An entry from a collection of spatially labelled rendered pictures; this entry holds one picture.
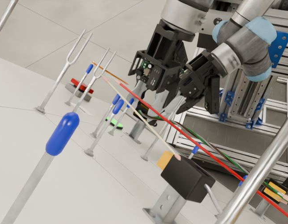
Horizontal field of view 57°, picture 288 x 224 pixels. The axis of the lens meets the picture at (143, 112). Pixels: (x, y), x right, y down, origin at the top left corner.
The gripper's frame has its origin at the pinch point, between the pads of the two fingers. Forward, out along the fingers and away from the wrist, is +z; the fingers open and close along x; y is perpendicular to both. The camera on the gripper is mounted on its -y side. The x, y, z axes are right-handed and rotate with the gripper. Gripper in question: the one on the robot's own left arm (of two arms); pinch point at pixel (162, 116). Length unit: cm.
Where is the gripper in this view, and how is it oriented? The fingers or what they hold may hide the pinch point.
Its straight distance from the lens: 74.4
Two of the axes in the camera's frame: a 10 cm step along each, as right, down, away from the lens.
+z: -7.8, 6.1, 1.7
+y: -6.0, -6.3, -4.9
